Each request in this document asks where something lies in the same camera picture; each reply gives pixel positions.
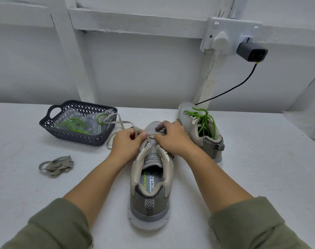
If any person's left forearm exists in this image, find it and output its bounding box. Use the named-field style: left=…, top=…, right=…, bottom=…
left=0, top=155, right=125, bottom=249

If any gray sneaker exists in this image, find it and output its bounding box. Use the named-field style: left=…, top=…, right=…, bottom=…
left=177, top=102, right=225, bottom=164
left=128, top=121, right=175, bottom=231

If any person's left hand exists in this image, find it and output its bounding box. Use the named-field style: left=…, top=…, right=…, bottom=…
left=107, top=127, right=148, bottom=167

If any person's right forearm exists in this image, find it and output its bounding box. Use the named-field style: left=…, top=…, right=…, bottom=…
left=181, top=145, right=314, bottom=249

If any black cable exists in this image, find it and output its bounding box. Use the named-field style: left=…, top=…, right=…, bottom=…
left=194, top=62, right=258, bottom=106

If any clear plastic bag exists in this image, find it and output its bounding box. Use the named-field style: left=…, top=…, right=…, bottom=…
left=53, top=107, right=116, bottom=136

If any beige shoelace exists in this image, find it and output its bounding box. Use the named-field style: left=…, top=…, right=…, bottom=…
left=98, top=114, right=159, bottom=151
left=38, top=155, right=74, bottom=177

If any person's right hand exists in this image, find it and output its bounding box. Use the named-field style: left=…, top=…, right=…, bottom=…
left=155, top=120, right=198, bottom=159

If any gray charger adapter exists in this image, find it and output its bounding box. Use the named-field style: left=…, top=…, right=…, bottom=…
left=236, top=41, right=269, bottom=63

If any white plug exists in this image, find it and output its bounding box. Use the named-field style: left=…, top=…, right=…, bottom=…
left=211, top=31, right=230, bottom=52

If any white wall socket plate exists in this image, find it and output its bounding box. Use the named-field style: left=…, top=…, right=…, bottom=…
left=200, top=17, right=263, bottom=55

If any dark plastic lattice basket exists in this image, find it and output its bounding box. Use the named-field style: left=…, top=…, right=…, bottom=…
left=39, top=100, right=118, bottom=147

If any green shoelace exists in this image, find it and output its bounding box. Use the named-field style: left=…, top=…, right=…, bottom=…
left=55, top=112, right=115, bottom=136
left=184, top=108, right=217, bottom=139

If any white cable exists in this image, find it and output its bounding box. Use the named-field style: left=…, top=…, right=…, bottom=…
left=195, top=51, right=221, bottom=104

